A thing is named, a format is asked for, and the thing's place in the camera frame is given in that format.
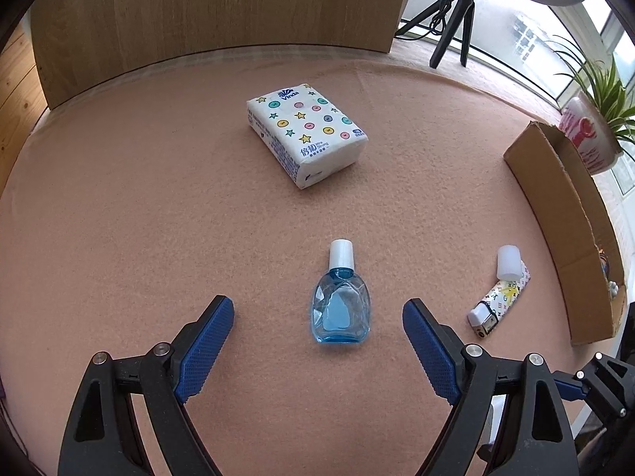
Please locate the green spider plant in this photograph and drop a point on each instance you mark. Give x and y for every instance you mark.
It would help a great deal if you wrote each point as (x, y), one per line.
(600, 83)

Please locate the red white flower pot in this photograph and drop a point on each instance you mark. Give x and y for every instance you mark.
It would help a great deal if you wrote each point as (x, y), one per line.
(597, 145)

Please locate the patterned white lighter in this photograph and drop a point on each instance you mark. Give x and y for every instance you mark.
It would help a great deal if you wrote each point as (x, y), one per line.
(495, 305)

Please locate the white neck roller massager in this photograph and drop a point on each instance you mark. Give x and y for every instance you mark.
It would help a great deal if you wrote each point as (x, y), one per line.
(613, 289)

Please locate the black tripod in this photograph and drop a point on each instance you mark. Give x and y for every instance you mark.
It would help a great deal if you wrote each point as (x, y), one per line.
(445, 18)

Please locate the light wooden slat panel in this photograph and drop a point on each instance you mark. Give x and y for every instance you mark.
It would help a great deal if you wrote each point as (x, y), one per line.
(21, 98)

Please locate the blue eye drop bottle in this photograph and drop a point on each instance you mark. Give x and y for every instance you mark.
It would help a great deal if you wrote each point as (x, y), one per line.
(340, 308)

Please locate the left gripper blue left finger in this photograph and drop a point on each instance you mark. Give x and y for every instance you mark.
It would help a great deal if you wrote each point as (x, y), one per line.
(102, 435)

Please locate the patterned tissue pack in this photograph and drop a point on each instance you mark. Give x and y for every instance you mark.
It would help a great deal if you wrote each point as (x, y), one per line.
(306, 132)

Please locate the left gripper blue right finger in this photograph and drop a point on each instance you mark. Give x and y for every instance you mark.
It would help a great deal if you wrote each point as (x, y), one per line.
(533, 437)

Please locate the brown cardboard box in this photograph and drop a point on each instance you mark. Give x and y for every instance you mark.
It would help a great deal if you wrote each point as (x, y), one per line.
(575, 223)

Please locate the translucent white cap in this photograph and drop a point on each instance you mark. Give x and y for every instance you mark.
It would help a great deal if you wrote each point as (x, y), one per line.
(509, 263)

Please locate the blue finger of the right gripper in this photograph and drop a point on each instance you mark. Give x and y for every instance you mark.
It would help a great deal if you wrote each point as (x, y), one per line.
(570, 387)

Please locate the large wooden board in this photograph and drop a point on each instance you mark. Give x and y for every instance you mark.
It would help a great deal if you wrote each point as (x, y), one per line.
(80, 44)

